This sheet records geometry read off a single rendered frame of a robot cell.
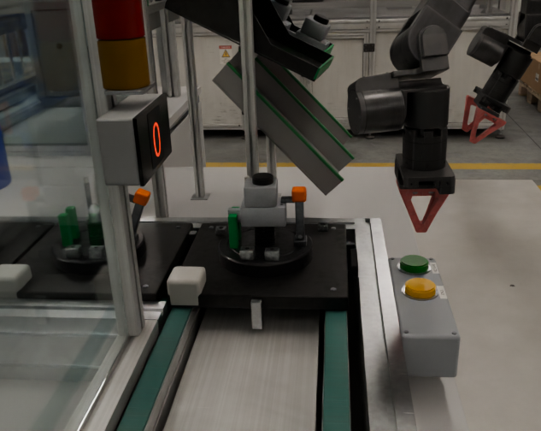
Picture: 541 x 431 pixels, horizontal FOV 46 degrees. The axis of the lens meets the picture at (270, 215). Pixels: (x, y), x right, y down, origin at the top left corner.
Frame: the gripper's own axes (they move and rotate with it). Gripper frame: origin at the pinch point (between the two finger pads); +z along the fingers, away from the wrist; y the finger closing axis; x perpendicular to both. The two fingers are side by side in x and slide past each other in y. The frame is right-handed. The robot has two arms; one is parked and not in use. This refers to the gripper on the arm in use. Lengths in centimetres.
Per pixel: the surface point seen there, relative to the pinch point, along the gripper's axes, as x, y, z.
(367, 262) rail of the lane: -7.2, -1.5, 6.3
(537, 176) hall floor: 121, -312, 108
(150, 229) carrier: -42.0, -11.1, 4.6
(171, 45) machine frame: -72, -167, -4
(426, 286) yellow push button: -0.3, 8.0, 5.1
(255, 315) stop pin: -22.7, 11.5, 7.0
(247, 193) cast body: -24.0, 0.5, -5.7
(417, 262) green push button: -0.5, 1.0, 5.2
